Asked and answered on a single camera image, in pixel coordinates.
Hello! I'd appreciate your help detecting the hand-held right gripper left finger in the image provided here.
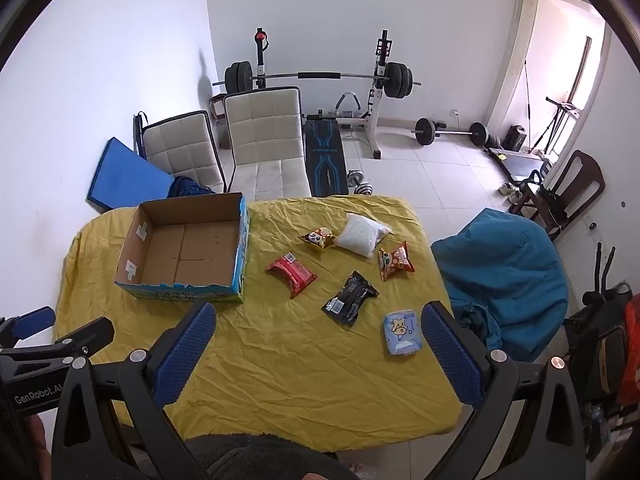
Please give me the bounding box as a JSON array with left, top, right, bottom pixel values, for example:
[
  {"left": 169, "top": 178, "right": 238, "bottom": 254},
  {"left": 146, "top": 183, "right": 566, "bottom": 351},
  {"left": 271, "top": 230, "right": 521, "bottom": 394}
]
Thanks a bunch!
[{"left": 50, "top": 301, "right": 218, "bottom": 480}]

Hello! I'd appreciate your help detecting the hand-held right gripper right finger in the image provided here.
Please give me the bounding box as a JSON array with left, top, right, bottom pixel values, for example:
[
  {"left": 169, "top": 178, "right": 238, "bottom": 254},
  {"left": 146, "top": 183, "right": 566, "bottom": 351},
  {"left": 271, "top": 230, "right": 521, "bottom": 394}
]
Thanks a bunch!
[{"left": 421, "top": 301, "right": 588, "bottom": 480}]

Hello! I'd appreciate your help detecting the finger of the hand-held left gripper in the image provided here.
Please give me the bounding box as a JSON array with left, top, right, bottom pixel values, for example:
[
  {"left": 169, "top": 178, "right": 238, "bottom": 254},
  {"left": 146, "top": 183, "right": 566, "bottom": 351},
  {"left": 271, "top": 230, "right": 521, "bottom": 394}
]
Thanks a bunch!
[
  {"left": 0, "top": 306, "right": 57, "bottom": 349},
  {"left": 0, "top": 317, "right": 116, "bottom": 367}
]

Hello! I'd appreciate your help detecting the light blue tissue pack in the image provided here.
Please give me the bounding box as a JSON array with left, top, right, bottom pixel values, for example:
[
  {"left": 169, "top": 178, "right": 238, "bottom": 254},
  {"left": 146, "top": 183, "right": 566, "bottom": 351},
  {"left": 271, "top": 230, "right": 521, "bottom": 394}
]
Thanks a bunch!
[{"left": 382, "top": 310, "right": 424, "bottom": 357}]

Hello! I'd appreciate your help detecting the cardboard box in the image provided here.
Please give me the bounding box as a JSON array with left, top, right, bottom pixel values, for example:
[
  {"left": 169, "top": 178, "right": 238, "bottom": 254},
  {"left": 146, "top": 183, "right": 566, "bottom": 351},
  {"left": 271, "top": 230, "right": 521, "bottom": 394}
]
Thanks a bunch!
[{"left": 114, "top": 192, "right": 250, "bottom": 305}]

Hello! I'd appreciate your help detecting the orange snack packet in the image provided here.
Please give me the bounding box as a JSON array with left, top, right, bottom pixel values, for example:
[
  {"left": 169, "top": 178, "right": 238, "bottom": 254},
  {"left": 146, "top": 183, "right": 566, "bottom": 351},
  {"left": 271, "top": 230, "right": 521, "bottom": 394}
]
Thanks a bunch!
[{"left": 377, "top": 241, "right": 417, "bottom": 282}]

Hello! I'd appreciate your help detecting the black snack packet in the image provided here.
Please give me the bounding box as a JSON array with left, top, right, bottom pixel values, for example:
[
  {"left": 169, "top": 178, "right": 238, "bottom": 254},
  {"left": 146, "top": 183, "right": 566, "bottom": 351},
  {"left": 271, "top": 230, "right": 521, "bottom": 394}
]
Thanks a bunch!
[{"left": 321, "top": 270, "right": 380, "bottom": 328}]

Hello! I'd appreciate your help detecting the red snack packet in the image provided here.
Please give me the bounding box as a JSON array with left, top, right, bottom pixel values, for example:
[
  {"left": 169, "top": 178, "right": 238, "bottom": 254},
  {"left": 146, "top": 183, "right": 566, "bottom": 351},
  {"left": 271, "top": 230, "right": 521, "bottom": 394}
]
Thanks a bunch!
[{"left": 265, "top": 252, "right": 318, "bottom": 300}]

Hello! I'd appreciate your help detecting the white soft bag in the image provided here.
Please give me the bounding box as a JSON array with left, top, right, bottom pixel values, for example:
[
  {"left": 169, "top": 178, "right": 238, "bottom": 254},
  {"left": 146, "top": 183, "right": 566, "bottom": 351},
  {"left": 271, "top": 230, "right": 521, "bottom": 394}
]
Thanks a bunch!
[{"left": 332, "top": 213, "right": 393, "bottom": 259}]

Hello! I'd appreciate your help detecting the yellow snack packet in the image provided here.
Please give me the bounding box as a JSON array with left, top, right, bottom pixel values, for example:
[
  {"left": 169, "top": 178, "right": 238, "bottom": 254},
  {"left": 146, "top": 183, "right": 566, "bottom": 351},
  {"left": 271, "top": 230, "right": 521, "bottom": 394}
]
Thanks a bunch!
[{"left": 298, "top": 227, "right": 335, "bottom": 250}]

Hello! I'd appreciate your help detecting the blue bean bag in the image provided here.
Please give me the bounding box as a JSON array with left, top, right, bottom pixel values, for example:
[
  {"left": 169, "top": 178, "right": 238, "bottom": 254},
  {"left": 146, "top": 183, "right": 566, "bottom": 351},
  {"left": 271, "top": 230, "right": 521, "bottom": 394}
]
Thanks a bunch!
[{"left": 430, "top": 208, "right": 571, "bottom": 363}]

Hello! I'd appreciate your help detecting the yellow tablecloth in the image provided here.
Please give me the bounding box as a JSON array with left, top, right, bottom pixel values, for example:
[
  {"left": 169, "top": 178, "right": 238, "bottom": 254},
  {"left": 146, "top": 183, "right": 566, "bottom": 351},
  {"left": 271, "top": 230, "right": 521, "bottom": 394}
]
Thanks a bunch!
[{"left": 52, "top": 195, "right": 461, "bottom": 453}]

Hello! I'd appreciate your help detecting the clear plastic wrapper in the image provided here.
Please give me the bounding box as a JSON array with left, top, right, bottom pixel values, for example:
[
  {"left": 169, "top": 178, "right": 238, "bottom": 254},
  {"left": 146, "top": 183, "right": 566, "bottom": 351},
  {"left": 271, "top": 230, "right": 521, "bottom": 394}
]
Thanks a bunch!
[{"left": 342, "top": 461, "right": 378, "bottom": 480}]

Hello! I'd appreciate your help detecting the black and red bag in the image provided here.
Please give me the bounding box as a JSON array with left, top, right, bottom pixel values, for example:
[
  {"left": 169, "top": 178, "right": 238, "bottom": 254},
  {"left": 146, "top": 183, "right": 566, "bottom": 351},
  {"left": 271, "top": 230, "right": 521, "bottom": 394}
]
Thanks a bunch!
[{"left": 565, "top": 280, "right": 640, "bottom": 461}]

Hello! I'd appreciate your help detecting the blue folded mat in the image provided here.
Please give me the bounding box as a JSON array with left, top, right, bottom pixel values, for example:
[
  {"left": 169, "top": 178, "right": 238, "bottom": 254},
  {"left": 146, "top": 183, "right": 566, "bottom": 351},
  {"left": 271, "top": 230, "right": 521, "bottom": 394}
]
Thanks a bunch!
[{"left": 86, "top": 137, "right": 176, "bottom": 216}]

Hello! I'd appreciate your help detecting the dark blue cloth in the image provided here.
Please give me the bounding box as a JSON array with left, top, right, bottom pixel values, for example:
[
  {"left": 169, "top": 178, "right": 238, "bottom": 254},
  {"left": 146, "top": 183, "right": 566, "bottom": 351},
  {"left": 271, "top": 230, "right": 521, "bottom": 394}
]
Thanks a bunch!
[{"left": 167, "top": 175, "right": 215, "bottom": 200}]

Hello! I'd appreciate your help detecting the black exercise machine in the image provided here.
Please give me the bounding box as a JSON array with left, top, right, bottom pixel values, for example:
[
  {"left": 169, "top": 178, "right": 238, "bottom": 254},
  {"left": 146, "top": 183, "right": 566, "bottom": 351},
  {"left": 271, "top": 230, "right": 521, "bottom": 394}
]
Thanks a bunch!
[{"left": 582, "top": 242, "right": 633, "bottom": 311}]

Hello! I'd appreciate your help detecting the small white padded chair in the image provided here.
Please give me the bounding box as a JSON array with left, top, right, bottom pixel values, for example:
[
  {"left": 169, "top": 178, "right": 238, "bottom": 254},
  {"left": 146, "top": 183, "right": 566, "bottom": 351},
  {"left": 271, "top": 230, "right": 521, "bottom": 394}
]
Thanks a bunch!
[{"left": 141, "top": 110, "right": 227, "bottom": 195}]

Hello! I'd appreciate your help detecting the dark wooden chair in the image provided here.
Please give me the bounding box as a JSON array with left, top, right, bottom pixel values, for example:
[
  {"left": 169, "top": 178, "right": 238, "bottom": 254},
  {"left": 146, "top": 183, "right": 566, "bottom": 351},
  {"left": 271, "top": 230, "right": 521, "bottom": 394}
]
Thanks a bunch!
[{"left": 507, "top": 150, "right": 606, "bottom": 243}]

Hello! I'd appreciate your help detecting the short barbell with black plates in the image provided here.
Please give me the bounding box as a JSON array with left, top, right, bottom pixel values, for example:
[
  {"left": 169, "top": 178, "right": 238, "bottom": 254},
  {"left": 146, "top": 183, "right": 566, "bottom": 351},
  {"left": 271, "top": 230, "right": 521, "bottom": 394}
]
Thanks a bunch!
[{"left": 411, "top": 117, "right": 490, "bottom": 148}]

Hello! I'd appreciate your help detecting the black speaker box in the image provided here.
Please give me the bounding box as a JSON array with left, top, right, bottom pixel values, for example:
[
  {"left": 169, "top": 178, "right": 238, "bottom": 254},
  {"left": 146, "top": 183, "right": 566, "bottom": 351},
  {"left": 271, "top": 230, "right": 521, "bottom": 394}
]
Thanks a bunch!
[{"left": 502, "top": 125, "right": 528, "bottom": 152}]

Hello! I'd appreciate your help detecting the black weight bench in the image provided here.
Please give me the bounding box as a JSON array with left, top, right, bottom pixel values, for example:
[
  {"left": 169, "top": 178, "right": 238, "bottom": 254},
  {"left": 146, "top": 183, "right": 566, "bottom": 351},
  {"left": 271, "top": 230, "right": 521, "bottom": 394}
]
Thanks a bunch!
[{"left": 301, "top": 114, "right": 351, "bottom": 197}]

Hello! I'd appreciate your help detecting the large white padded chair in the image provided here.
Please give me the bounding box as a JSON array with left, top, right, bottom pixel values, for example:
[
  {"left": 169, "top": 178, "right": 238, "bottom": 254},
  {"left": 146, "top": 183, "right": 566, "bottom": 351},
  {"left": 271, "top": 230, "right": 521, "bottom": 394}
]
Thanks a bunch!
[{"left": 222, "top": 86, "right": 313, "bottom": 203}]

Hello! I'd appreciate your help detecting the brown wooden stool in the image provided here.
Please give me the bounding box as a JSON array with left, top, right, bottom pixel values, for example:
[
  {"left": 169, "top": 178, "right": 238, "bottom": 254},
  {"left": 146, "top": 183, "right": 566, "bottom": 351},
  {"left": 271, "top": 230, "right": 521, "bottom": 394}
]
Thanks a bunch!
[{"left": 209, "top": 92, "right": 232, "bottom": 150}]

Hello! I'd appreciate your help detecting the black tripod stand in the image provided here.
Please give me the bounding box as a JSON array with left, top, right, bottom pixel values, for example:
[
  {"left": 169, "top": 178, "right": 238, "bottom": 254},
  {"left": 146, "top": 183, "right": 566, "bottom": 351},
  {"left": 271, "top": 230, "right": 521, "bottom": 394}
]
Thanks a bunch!
[{"left": 530, "top": 95, "right": 582, "bottom": 156}]

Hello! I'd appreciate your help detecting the grey curved bar attachment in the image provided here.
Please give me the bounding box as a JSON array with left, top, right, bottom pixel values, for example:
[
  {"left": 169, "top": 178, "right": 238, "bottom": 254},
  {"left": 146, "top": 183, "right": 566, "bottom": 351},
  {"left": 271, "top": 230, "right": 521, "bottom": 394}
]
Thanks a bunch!
[{"left": 334, "top": 92, "right": 363, "bottom": 122}]

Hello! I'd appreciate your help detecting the white squat rack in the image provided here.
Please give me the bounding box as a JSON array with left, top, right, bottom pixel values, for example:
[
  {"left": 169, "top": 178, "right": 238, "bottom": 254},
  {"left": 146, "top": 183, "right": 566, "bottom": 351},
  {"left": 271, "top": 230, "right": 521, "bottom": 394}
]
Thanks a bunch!
[{"left": 252, "top": 27, "right": 396, "bottom": 161}]

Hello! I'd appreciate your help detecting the long barbell with black plates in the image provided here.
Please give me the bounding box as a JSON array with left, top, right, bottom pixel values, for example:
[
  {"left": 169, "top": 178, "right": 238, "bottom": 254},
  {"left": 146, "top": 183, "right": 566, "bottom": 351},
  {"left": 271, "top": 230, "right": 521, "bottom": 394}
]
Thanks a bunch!
[{"left": 212, "top": 60, "right": 423, "bottom": 100}]

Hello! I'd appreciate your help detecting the white door frame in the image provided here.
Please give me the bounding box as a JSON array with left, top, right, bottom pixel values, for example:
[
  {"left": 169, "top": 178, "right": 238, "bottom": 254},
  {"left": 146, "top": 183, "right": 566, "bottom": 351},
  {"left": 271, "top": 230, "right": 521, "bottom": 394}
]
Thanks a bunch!
[{"left": 485, "top": 0, "right": 613, "bottom": 161}]

